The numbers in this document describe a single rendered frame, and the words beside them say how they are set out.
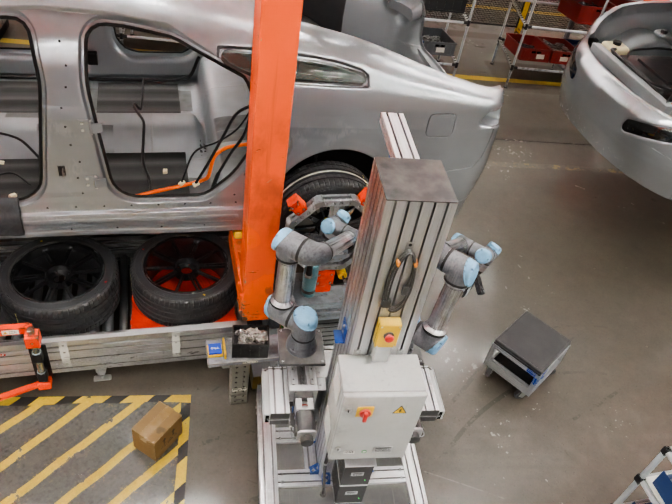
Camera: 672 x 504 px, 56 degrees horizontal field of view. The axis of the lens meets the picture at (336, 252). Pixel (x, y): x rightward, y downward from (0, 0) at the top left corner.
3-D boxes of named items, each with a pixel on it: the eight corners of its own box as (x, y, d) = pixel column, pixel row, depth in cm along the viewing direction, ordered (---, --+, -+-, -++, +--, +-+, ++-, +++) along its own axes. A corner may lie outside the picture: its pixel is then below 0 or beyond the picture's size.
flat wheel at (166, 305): (215, 244, 436) (216, 218, 421) (256, 310, 397) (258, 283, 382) (118, 269, 406) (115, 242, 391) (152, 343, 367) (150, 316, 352)
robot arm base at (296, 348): (317, 357, 307) (320, 344, 300) (286, 358, 304) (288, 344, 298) (315, 333, 318) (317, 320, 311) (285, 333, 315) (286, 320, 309)
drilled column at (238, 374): (244, 388, 385) (248, 344, 357) (247, 402, 378) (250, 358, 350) (228, 390, 383) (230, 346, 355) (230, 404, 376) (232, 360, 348)
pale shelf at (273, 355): (281, 336, 365) (281, 333, 363) (286, 360, 353) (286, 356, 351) (205, 343, 354) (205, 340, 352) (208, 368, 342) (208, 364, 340)
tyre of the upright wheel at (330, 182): (246, 220, 388) (328, 255, 425) (251, 246, 371) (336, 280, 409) (310, 141, 359) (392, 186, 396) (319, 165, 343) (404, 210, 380)
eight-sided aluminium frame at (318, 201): (365, 260, 400) (381, 192, 363) (368, 268, 395) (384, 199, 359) (280, 266, 385) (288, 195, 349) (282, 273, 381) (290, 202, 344)
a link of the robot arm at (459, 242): (416, 260, 286) (450, 247, 329) (436, 272, 282) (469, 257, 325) (426, 238, 282) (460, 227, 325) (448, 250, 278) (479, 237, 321)
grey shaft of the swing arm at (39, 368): (54, 380, 365) (40, 323, 332) (54, 388, 361) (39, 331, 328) (37, 382, 363) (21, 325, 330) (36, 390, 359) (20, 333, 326)
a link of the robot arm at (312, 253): (324, 254, 264) (370, 228, 306) (302, 242, 267) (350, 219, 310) (316, 277, 269) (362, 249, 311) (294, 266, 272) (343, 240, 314)
